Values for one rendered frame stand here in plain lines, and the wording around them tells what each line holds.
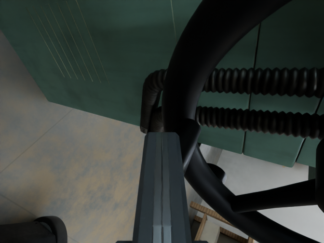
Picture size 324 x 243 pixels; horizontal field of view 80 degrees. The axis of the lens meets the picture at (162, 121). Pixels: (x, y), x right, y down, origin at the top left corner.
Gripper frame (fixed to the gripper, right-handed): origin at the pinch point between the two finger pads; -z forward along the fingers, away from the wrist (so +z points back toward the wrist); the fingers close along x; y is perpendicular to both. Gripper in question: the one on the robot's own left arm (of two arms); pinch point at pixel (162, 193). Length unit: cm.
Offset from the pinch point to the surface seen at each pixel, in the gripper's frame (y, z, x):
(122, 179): -102, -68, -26
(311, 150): -16.1, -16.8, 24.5
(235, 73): 0.0, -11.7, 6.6
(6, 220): -65, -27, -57
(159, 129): -11.3, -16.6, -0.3
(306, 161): -19.0, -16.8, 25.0
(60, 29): -4.3, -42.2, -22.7
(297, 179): -278, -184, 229
